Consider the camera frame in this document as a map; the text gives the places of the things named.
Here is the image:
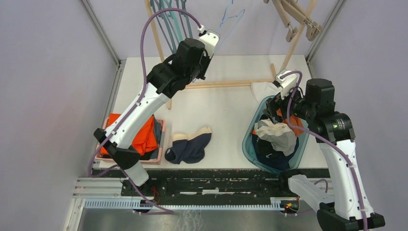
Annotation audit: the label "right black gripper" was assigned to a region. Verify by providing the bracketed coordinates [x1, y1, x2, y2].
[262, 82, 316, 124]

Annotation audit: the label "brown orange underwear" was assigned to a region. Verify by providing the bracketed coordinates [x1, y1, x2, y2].
[276, 109, 304, 137]

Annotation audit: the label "grey underwear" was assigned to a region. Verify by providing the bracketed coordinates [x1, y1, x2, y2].
[254, 119, 297, 156]

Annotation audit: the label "teal clip hanger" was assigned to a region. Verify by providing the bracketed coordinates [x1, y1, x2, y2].
[162, 0, 182, 39]
[176, 0, 193, 38]
[149, 0, 177, 53]

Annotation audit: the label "light blue hanger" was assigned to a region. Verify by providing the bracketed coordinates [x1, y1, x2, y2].
[215, 0, 246, 54]

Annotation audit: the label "navy cream-band underwear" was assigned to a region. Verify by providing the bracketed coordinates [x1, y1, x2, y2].
[165, 127, 212, 164]

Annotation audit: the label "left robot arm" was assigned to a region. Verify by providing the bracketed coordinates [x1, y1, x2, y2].
[94, 33, 219, 196]

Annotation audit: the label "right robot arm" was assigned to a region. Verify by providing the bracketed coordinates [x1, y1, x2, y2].
[267, 75, 385, 231]

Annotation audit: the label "white cloth on table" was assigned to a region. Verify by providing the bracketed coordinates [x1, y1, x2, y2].
[251, 82, 279, 103]

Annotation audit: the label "teal plastic tub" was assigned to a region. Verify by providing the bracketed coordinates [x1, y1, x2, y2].
[242, 96, 309, 175]

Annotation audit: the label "wooden clothes rack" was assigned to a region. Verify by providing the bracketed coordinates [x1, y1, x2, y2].
[143, 0, 319, 111]

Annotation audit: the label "wooden clip hangers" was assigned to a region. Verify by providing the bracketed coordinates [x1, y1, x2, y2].
[264, 0, 322, 42]

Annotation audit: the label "orange garment in basket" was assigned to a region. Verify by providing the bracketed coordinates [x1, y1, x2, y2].
[100, 113, 159, 157]

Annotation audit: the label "pink laundry basket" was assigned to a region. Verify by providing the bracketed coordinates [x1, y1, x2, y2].
[94, 117, 166, 166]

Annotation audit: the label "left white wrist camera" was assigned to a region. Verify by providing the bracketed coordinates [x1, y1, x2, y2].
[198, 25, 220, 59]

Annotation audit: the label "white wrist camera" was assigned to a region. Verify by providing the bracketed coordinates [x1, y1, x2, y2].
[273, 69, 298, 100]
[198, 25, 220, 59]

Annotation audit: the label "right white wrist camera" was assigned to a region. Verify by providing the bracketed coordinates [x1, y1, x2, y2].
[273, 69, 298, 100]

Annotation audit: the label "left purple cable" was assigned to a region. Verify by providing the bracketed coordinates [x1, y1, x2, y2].
[87, 7, 204, 215]

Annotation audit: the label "white cable duct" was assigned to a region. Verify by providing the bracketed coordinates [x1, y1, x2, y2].
[83, 198, 286, 211]

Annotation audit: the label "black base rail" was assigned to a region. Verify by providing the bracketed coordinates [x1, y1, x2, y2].
[90, 169, 331, 206]

